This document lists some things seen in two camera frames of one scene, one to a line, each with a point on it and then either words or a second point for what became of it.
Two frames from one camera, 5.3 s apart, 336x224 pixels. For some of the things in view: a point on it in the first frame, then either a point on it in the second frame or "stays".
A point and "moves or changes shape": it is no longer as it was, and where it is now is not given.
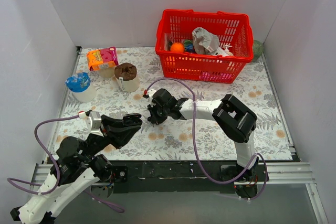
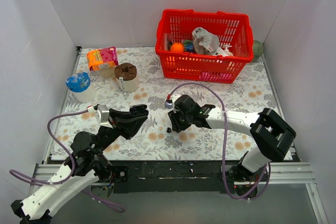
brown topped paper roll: [126, 76] stays
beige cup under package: [107, 72] stays
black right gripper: [156, 111] -> [179, 118]
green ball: [258, 49] stays
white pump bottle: [227, 51] stays
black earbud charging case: [132, 119] moves or changes shape
